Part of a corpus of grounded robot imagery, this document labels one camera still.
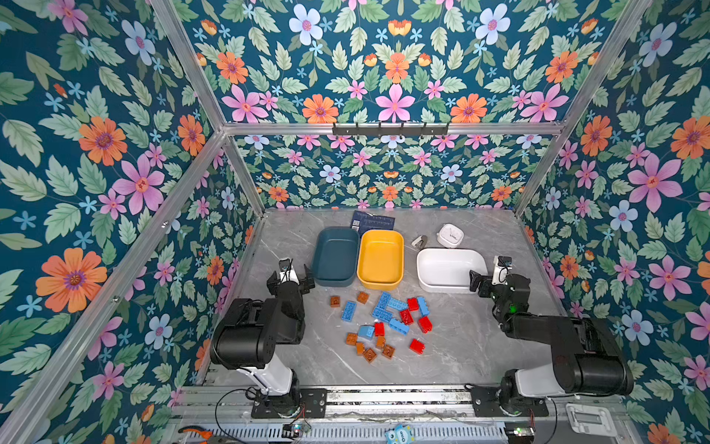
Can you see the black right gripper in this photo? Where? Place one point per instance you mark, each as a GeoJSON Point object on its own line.
{"type": "Point", "coordinates": [496, 286]}

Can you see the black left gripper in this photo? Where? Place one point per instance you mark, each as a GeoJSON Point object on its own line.
{"type": "Point", "coordinates": [289, 283]}

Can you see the light blue long lego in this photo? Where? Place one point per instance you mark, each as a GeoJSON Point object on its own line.
{"type": "Point", "coordinates": [349, 311]}

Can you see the light blue square lego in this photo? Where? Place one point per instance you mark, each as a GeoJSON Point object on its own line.
{"type": "Point", "coordinates": [366, 332]}

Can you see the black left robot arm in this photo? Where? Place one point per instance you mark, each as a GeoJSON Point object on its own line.
{"type": "Point", "coordinates": [246, 337]}

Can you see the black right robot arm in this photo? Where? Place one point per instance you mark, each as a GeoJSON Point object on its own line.
{"type": "Point", "coordinates": [585, 358]}

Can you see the teal plastic bin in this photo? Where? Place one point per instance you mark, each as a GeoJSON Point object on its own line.
{"type": "Point", "coordinates": [336, 256]}

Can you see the white plastic bin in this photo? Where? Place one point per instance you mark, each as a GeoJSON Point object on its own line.
{"type": "Point", "coordinates": [448, 270]}

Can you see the white round device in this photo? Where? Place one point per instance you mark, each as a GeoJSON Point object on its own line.
{"type": "Point", "coordinates": [450, 236]}

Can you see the blue lego right upright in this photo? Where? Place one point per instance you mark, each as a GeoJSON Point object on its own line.
{"type": "Point", "coordinates": [423, 306]}

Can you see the red lego right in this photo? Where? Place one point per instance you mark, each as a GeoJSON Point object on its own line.
{"type": "Point", "coordinates": [425, 324]}

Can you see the yellow plastic bin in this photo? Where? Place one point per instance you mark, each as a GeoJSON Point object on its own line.
{"type": "Point", "coordinates": [381, 260]}

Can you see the blue long lego upper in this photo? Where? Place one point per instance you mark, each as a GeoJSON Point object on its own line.
{"type": "Point", "coordinates": [383, 301]}

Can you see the red lego small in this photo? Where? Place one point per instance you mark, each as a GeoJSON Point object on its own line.
{"type": "Point", "coordinates": [379, 329]}

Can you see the blue lego long lower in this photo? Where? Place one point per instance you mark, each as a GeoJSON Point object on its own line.
{"type": "Point", "coordinates": [381, 315]}

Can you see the red lego upper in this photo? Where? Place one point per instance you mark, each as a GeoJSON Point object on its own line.
{"type": "Point", "coordinates": [413, 304]}

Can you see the dark blue card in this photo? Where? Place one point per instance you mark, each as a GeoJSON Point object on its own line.
{"type": "Point", "coordinates": [362, 222]}

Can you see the red lego bottom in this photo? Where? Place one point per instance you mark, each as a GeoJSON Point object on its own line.
{"type": "Point", "coordinates": [417, 346]}

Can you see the small grey clip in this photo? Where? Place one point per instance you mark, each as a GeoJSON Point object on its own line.
{"type": "Point", "coordinates": [419, 242]}

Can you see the light blue lego right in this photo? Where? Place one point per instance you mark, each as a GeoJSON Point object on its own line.
{"type": "Point", "coordinates": [397, 305]}

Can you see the red lego middle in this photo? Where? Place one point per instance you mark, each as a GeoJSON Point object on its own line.
{"type": "Point", "coordinates": [406, 317]}

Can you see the light blue lego lower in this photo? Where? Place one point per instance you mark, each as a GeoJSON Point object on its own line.
{"type": "Point", "coordinates": [398, 327]}

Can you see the blue toy figure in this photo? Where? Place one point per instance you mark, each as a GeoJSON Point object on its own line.
{"type": "Point", "coordinates": [401, 434]}

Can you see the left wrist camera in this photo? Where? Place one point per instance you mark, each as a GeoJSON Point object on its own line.
{"type": "Point", "coordinates": [285, 265]}

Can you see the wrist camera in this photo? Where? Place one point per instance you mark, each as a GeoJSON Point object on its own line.
{"type": "Point", "coordinates": [502, 267]}
{"type": "Point", "coordinates": [285, 265]}

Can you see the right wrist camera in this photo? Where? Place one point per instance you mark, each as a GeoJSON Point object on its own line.
{"type": "Point", "coordinates": [502, 267]}

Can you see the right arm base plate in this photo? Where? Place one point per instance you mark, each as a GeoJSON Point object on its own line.
{"type": "Point", "coordinates": [489, 402]}

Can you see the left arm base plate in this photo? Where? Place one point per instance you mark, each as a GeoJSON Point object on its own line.
{"type": "Point", "coordinates": [304, 402]}

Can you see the metal hook rail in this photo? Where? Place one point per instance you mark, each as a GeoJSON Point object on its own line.
{"type": "Point", "coordinates": [414, 130]}

